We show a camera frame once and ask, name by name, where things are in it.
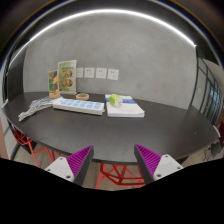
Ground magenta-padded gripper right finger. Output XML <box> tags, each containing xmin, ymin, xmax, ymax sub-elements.
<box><xmin>133</xmin><ymin>143</ymin><xmax>184</xmax><ymax>185</ymax></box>

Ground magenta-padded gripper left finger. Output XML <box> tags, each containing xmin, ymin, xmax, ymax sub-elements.
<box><xmin>44</xmin><ymin>145</ymin><xmax>95</xmax><ymax>187</ymax></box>

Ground green and white charger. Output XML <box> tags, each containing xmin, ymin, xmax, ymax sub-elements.
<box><xmin>108</xmin><ymin>93</ymin><xmax>123</xmax><ymax>108</ymax></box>

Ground red metal stool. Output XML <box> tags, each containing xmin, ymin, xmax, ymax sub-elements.
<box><xmin>98</xmin><ymin>162</ymin><xmax>147</xmax><ymax>189</ymax></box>
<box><xmin>12</xmin><ymin>128</ymin><xmax>63</xmax><ymax>169</ymax></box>

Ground white power strip blue sockets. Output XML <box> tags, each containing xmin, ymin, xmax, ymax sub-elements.
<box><xmin>52</xmin><ymin>97</ymin><xmax>106</xmax><ymax>116</ymax></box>

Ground white booklet with blue band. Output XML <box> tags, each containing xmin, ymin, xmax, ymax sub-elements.
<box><xmin>104</xmin><ymin>93</ymin><xmax>146</xmax><ymax>118</ymax></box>

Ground beige tape roll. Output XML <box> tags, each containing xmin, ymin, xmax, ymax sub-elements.
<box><xmin>75</xmin><ymin>92</ymin><xmax>90</xmax><ymax>101</ymax></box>

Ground black-framed glass partition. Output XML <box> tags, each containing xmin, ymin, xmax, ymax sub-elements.
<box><xmin>189</xmin><ymin>46</ymin><xmax>224</xmax><ymax>128</ymax></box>

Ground green menu sign stand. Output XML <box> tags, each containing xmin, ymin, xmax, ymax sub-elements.
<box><xmin>57</xmin><ymin>59</ymin><xmax>78</xmax><ymax>96</ymax></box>

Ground white ceiling light strip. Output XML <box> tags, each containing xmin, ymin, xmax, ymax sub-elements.
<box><xmin>8</xmin><ymin>8</ymin><xmax>197</xmax><ymax>68</ymax></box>

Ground white power strip cable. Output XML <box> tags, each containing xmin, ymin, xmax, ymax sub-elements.
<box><xmin>17</xmin><ymin>101</ymin><xmax>54</xmax><ymax>122</ymax></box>

